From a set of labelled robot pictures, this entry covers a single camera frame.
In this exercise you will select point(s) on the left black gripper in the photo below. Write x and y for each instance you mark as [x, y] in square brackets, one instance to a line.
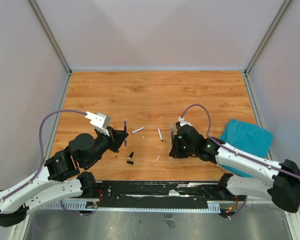
[118, 136]

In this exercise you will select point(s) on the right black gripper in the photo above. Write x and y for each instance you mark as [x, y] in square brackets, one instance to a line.
[175, 152]

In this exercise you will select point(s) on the teal barrel gel pen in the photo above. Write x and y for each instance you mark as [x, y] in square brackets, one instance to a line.
[172, 132]

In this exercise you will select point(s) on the white pen black end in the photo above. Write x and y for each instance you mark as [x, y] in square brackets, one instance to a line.
[160, 134]

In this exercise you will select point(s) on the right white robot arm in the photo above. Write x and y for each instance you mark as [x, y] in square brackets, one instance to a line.
[246, 174]

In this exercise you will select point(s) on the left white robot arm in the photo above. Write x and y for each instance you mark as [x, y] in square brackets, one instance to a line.
[64, 175]

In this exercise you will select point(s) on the white pen dark barrel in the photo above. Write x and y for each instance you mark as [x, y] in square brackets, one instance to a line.
[137, 130]

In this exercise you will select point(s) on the teal cloth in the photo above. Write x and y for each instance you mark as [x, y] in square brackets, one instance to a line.
[247, 137]

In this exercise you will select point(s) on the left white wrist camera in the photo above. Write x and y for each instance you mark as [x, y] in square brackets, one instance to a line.
[100, 121]

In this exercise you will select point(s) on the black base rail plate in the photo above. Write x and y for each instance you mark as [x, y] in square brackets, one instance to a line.
[152, 191]

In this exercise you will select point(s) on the grey slotted cable duct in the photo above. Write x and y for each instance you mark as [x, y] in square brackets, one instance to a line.
[137, 206]

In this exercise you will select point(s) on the left aluminium frame post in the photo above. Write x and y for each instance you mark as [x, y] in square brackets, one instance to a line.
[49, 34]

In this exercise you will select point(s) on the aluminium frame post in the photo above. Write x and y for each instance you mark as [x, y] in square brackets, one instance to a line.
[49, 34]
[283, 9]

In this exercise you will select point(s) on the right aluminium frame post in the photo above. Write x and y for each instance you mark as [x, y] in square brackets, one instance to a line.
[283, 9]

